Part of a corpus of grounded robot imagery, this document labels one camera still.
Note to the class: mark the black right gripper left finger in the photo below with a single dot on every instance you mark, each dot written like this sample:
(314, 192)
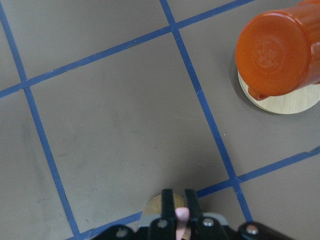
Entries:
(164, 226)

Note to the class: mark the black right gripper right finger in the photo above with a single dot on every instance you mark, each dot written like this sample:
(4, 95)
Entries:
(203, 226)

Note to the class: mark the round wooden cup stand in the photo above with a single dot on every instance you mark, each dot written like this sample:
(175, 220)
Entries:
(292, 103)

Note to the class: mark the orange plastic cup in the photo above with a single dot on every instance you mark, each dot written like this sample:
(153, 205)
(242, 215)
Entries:
(278, 51)

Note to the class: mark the bamboo cylindrical holder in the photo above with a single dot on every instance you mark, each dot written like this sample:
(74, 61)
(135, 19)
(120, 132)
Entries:
(154, 205)

